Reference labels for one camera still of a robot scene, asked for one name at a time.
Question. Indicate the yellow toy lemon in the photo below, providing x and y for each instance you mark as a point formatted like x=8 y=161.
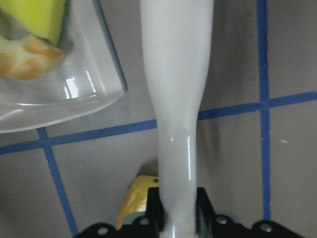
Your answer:
x=135 y=199

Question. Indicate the beige dustpan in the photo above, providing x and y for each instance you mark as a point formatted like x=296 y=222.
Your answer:
x=87 y=80

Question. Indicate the toy croissant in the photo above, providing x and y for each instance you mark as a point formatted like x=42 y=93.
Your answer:
x=27 y=58

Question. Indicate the white hand brush black bristles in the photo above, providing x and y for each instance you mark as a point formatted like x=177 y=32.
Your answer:
x=176 y=41

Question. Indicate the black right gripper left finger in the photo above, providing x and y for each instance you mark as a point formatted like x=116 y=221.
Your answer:
x=154 y=209

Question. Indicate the yellow green sponge piece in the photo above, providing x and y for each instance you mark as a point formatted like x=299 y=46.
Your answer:
x=42 y=18

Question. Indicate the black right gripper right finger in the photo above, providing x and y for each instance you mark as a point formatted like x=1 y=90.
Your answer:
x=205 y=213

